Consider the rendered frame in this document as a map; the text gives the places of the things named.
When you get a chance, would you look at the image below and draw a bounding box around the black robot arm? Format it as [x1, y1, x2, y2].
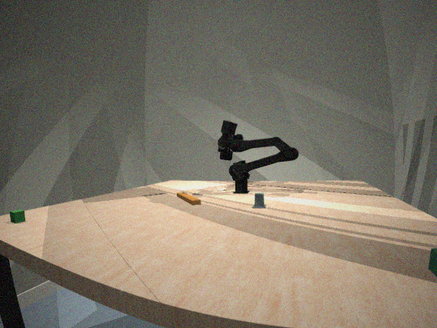
[218, 120, 299, 194]

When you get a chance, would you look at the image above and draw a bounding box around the orange bar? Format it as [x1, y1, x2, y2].
[177, 192, 201, 205]

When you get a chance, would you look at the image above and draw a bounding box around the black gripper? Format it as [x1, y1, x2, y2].
[220, 147, 233, 160]

